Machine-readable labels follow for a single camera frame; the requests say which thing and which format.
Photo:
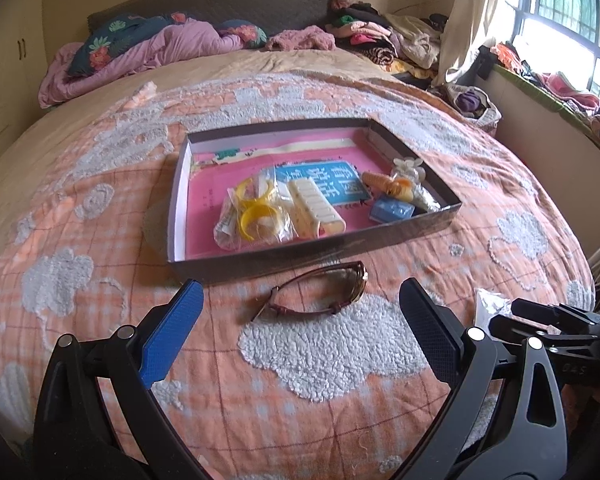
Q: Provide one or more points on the pink book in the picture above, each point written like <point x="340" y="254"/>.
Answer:
<point x="205" y="187"/>

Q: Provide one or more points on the pink quilt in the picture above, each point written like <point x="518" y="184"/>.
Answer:
<point x="170" y="45"/>

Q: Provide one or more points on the cream curtain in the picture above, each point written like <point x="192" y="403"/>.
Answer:
<point x="470" y="20"/>

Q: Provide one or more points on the beige bedsheet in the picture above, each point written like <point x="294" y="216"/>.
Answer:
<point x="290" y="62"/>

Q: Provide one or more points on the white flower hair clip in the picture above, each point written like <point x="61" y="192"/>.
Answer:
<point x="407" y="164"/>

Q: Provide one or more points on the fabric bag of clothes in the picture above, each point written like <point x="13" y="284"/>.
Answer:
<point x="472" y="105"/>

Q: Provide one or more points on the grey padded headboard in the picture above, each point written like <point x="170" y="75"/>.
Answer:
<point x="230" y="0"/>

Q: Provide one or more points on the small blue box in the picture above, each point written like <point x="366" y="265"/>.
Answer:
<point x="387" y="210"/>

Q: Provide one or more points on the cream wardrobe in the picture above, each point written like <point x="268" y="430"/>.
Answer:
<point x="5" y="100"/>

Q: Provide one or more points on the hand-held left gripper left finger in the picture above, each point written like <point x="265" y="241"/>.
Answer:
<point x="172" y="332"/>

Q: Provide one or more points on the pink fuzzy blanket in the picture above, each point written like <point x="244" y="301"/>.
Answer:
<point x="300" y="40"/>

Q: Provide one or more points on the shallow cardboard box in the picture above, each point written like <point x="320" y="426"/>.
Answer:
<point x="305" y="260"/>

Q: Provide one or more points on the clothes on windowsill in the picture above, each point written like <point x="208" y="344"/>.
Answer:
<point x="560" y="87"/>

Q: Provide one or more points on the teal floral pillow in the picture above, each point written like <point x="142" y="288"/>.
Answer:
<point x="115" y="40"/>
<point x="245" y="32"/>

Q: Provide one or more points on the blue booklet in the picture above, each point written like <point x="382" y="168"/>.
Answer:
<point x="330" y="180"/>

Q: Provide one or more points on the cream rectangular hair clip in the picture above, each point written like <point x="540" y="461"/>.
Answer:
<point x="312" y="205"/>

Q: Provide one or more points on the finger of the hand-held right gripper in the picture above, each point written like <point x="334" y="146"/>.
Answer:
<point x="510" y="327"/>
<point x="545" y="310"/>

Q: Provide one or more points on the pile of clothes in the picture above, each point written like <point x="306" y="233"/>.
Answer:
<point x="390" y="35"/>

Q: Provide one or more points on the brown sunglasses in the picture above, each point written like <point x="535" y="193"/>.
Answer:
<point x="358" y="280"/>

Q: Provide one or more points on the window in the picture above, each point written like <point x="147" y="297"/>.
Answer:
<point x="565" y="5"/>

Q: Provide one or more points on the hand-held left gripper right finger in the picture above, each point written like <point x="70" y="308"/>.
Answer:
<point x="430" y="332"/>

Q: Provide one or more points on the small clear plastic bag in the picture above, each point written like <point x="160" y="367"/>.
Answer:
<point x="425" y="200"/>

